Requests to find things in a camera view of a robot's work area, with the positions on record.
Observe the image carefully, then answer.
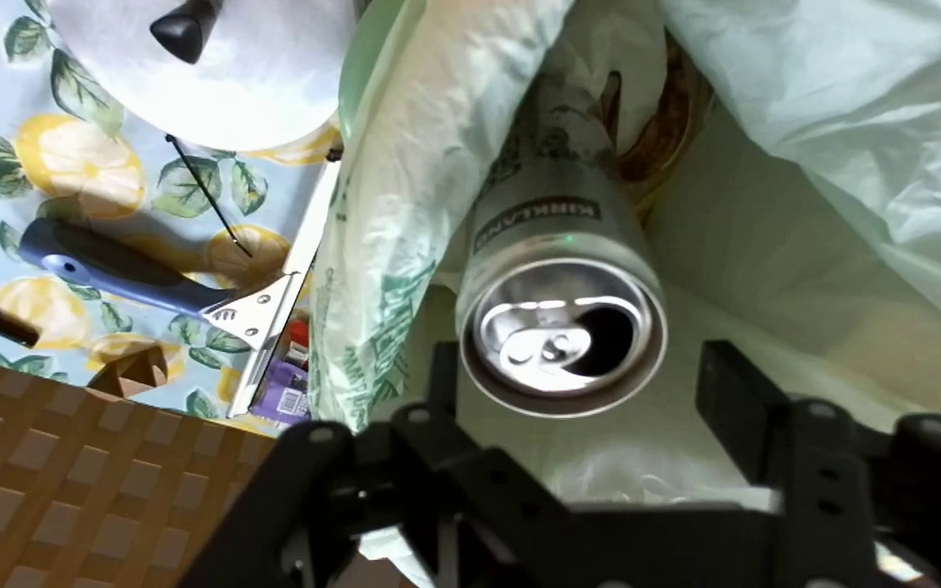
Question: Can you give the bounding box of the wooden lattice chair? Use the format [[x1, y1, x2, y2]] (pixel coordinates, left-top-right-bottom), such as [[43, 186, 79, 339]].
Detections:
[[0, 348, 300, 588]]

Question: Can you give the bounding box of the silver aluminium drink can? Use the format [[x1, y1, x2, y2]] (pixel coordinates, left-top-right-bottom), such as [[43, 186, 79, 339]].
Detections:
[[452, 66, 674, 424]]

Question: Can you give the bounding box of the pale green plastic bin bag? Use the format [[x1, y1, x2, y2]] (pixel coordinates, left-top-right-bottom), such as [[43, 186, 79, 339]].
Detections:
[[305, 0, 941, 517]]

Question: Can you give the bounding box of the thin black wire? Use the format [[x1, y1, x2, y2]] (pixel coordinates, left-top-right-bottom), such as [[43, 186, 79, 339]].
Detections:
[[161, 132, 258, 261]]

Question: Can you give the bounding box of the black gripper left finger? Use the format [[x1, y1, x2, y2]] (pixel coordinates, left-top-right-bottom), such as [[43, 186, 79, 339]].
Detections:
[[177, 339, 647, 588]]

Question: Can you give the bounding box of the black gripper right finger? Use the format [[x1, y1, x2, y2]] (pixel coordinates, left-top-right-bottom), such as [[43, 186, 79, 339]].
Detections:
[[695, 339, 941, 588]]

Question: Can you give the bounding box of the blue handled metal tool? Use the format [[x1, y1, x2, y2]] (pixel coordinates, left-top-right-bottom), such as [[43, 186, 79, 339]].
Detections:
[[18, 216, 307, 344]]

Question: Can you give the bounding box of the purple red small package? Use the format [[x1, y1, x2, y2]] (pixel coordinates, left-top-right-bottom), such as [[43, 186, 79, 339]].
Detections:
[[249, 316, 317, 428]]

